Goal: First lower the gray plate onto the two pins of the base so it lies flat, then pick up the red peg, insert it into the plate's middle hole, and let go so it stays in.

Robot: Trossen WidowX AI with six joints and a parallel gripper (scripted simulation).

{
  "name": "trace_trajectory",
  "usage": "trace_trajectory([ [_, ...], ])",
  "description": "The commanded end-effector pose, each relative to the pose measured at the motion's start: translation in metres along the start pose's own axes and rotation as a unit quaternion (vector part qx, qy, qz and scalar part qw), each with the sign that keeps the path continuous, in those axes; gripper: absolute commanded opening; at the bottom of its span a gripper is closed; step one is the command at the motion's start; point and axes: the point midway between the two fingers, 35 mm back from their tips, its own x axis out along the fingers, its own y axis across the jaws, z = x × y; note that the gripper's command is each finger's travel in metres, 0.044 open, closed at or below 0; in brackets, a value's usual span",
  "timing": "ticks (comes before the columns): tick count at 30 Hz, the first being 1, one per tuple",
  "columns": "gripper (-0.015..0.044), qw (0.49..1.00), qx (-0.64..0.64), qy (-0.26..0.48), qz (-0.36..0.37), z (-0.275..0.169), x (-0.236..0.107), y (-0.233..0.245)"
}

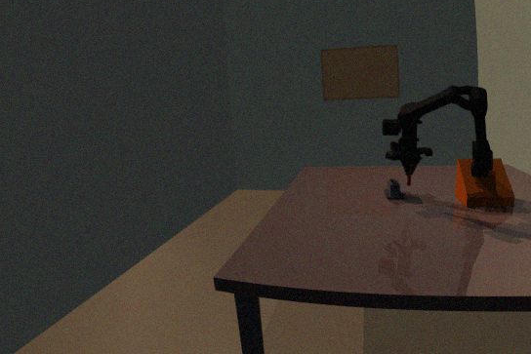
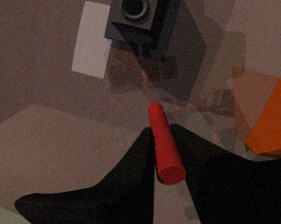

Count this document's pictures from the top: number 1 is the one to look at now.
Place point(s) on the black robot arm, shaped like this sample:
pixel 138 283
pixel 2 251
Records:
pixel 410 114

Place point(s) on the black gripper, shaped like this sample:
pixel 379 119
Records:
pixel 409 145

